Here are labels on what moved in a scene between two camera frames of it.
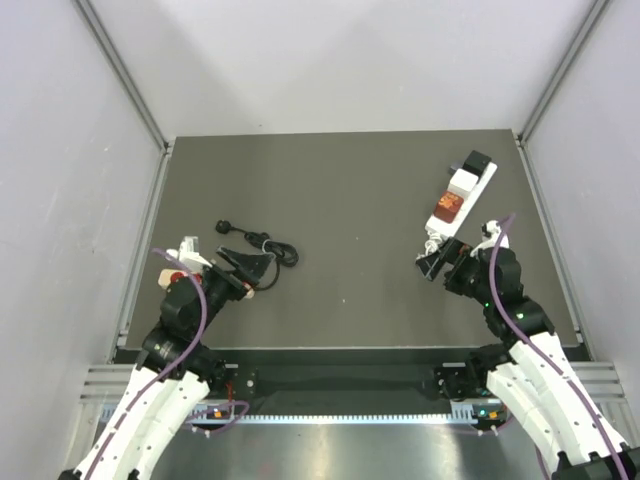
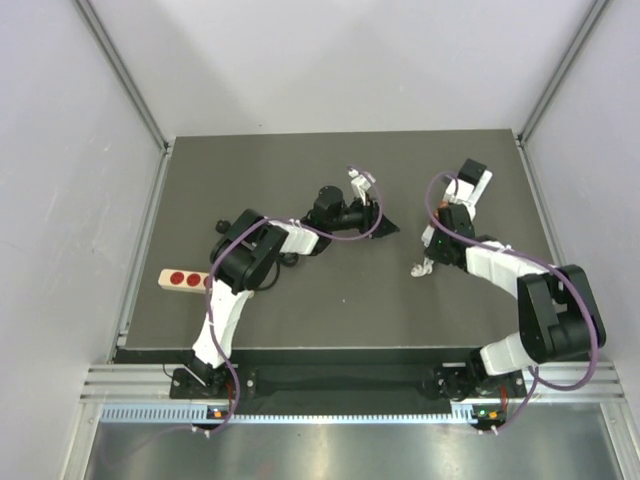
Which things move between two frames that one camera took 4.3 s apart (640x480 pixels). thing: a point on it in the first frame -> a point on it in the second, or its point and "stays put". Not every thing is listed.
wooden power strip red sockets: x=167 y=277 stays put
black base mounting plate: x=350 y=383 stays put
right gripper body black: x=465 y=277 -> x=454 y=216
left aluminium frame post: x=163 y=144 stays put
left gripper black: x=251 y=268 -> x=369 y=214
